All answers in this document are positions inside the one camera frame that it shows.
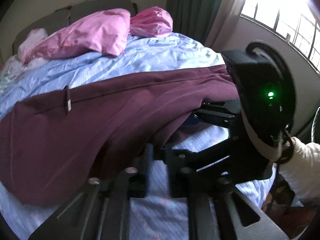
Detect maroon pants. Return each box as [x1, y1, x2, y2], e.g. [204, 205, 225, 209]
[1, 65, 239, 206]

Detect white sleeve forearm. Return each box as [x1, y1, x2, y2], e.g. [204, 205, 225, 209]
[279, 137, 319, 206]

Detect right hand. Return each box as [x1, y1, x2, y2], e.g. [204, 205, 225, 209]
[241, 112, 294, 165]

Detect light blue striped bed sheet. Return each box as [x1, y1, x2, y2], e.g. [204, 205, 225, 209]
[1, 33, 275, 239]

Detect green curtain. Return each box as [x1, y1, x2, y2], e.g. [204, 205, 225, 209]
[166, 0, 222, 44]

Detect pink crumpled blanket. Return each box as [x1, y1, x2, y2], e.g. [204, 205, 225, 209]
[130, 7, 173, 37]

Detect pink pillow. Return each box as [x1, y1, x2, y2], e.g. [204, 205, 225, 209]
[20, 8, 131, 64]

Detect white floral blanket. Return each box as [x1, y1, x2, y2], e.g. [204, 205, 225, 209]
[1, 28, 49, 95]

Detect grey padded headboard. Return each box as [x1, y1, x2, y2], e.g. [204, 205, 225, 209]
[12, 0, 138, 55]

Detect window with metal frame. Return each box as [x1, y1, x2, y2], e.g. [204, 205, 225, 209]
[241, 0, 319, 71]

